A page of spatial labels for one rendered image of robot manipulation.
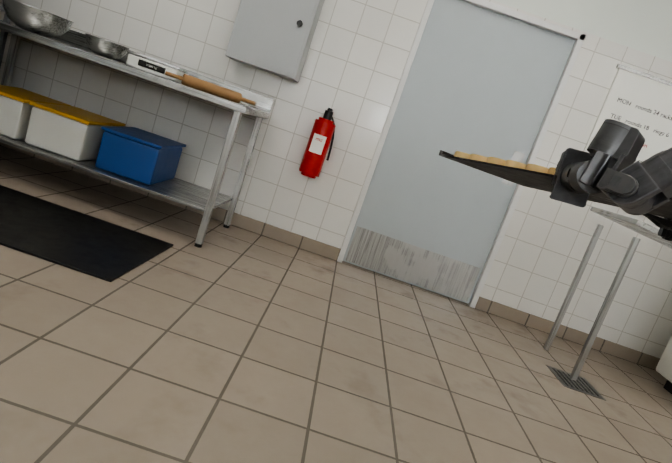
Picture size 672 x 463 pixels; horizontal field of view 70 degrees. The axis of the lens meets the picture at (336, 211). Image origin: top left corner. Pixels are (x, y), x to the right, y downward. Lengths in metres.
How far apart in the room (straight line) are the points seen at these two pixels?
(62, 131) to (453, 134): 2.57
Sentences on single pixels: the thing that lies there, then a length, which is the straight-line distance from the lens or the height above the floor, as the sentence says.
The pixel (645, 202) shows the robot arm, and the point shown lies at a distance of 0.90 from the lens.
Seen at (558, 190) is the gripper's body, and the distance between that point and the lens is 1.01.
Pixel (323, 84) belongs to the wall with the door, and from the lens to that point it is 3.52.
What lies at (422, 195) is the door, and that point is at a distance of 3.58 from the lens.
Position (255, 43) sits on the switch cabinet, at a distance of 3.42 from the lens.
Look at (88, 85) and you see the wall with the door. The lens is 4.02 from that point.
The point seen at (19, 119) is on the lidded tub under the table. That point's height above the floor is 0.36.
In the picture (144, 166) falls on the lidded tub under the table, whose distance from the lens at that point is 3.14.
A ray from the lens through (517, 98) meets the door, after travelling 3.71.
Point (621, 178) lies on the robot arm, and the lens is 0.87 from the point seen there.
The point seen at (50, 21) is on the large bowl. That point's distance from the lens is 3.56.
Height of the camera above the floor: 0.92
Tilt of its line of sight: 9 degrees down
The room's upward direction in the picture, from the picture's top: 19 degrees clockwise
